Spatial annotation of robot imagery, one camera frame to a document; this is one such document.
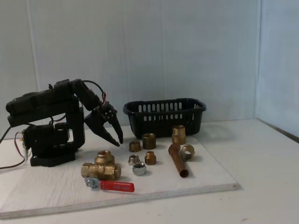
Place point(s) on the brass hex bushing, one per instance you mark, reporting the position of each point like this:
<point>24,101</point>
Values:
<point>134,147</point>

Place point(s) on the brass threaded adapter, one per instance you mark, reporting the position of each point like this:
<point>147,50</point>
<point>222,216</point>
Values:
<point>179,134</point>

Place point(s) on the chrome nut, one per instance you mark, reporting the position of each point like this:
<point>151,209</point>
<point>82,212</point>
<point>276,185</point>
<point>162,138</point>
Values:
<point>140,172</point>

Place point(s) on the chrome hex bushing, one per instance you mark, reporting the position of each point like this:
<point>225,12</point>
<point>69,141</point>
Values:
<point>133,161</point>

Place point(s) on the copper pipe piece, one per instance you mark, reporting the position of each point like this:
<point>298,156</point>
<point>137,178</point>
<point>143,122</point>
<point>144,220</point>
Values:
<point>178,163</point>

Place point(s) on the small brass reducer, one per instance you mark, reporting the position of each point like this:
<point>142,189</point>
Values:
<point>150,159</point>

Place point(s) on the small controller board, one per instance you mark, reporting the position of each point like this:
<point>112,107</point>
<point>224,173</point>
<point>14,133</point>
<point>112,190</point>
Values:
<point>22,140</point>

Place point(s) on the brass compression nut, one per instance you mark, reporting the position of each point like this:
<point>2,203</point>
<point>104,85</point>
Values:
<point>190,149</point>

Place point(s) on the black slotted plastic basket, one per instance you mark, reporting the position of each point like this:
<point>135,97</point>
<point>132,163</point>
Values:
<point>163,129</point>

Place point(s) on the brass sleeve coupling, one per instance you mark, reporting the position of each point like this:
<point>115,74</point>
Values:
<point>149,142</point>

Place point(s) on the white wooden board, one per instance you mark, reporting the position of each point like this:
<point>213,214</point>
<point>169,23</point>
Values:
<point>58,186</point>

